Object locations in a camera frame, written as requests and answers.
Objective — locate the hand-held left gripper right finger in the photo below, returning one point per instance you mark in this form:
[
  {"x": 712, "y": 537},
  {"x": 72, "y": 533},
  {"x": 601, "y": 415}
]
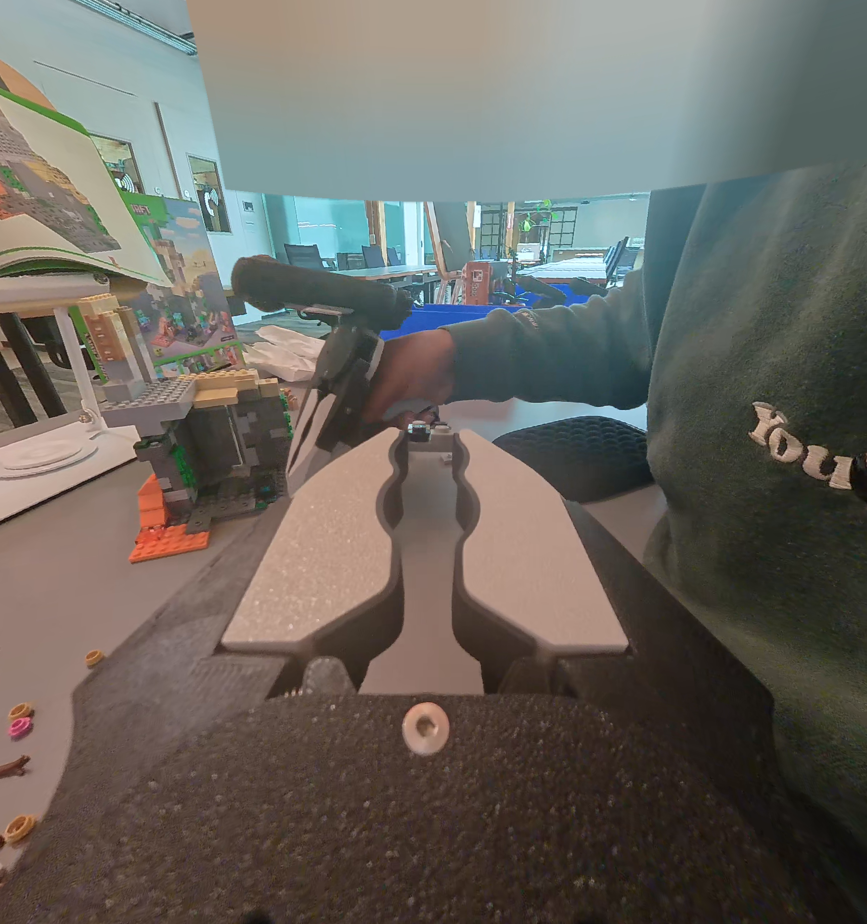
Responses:
[{"x": 541, "y": 570}]

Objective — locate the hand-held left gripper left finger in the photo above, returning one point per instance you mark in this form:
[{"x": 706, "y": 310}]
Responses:
[{"x": 310, "y": 563}]

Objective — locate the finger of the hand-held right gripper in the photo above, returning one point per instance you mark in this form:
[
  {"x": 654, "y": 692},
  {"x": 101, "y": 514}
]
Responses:
[
  {"x": 300, "y": 451},
  {"x": 336, "y": 429}
]

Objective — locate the small grey brick assembly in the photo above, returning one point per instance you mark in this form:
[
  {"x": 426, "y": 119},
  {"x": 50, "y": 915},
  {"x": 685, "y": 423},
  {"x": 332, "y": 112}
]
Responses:
[{"x": 437, "y": 433}]

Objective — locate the grey desk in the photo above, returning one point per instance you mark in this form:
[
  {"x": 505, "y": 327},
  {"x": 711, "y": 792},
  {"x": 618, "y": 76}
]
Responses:
[{"x": 43, "y": 599}]

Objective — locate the person's right hand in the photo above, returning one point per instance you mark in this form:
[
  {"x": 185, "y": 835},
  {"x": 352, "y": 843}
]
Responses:
[{"x": 404, "y": 368}]

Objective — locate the long wooden table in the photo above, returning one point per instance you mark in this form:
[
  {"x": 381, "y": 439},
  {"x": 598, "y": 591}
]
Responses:
[{"x": 390, "y": 271}]

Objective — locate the white plastic bag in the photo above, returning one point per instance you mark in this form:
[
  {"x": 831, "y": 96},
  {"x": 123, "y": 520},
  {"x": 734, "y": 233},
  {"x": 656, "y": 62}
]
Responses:
[{"x": 281, "y": 354}]

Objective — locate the multicoloured brick model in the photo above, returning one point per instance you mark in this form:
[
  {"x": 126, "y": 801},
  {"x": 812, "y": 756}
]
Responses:
[{"x": 209, "y": 433}]

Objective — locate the black mesh office chair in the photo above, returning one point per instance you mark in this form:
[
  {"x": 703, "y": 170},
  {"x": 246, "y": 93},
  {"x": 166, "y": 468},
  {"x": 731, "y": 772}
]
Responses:
[{"x": 570, "y": 455}]

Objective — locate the blue plastic bin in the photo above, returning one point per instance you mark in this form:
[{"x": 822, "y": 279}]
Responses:
[
  {"x": 440, "y": 319},
  {"x": 549, "y": 294}
]

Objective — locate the colourful brick set box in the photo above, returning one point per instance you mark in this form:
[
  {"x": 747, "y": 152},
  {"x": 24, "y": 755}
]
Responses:
[{"x": 180, "y": 289}]

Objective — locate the large black panel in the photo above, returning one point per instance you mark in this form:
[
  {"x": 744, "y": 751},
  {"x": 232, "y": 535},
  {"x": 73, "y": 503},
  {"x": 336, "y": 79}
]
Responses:
[{"x": 453, "y": 231}]

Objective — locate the orange printed box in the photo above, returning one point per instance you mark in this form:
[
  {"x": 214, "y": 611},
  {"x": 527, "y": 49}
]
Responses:
[{"x": 485, "y": 283}]

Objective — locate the green sweatshirt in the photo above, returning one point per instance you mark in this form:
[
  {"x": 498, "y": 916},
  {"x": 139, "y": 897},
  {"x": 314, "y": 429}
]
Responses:
[{"x": 765, "y": 577}]

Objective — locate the open instruction booklet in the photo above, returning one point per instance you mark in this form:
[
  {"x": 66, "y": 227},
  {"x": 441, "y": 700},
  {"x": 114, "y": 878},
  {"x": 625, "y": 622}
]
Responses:
[{"x": 43, "y": 180}]

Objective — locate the pink round stud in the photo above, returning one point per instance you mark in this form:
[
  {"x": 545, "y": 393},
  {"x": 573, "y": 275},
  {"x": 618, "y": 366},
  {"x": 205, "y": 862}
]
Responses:
[{"x": 20, "y": 727}]

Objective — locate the small brown branch piece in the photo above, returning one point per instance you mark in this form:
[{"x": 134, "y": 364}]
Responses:
[{"x": 11, "y": 766}]

